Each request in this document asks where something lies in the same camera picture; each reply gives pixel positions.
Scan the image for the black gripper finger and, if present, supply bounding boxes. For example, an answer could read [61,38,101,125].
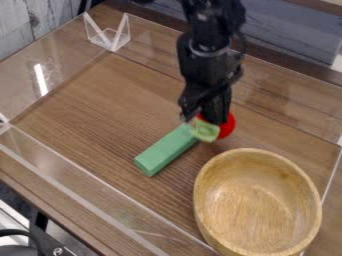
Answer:
[177,84,214,121]
[202,88,231,125]

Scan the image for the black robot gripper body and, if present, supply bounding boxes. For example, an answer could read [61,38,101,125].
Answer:
[176,33,244,95]

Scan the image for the red plush strawberry toy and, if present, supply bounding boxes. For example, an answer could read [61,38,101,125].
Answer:
[191,113,236,143]

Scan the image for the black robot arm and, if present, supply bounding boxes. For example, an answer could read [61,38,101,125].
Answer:
[176,0,247,125]

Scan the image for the green rectangular block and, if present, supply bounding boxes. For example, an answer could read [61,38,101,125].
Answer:
[133,124,198,177]

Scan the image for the grey sofa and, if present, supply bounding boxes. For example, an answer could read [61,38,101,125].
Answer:
[132,0,342,65]

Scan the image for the wooden bowl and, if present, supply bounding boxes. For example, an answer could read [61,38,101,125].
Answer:
[192,148,322,256]

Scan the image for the clear acrylic tray wall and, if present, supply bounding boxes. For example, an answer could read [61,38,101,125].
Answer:
[0,5,342,256]

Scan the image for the clear acrylic corner bracket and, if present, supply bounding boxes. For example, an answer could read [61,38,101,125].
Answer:
[83,13,131,52]

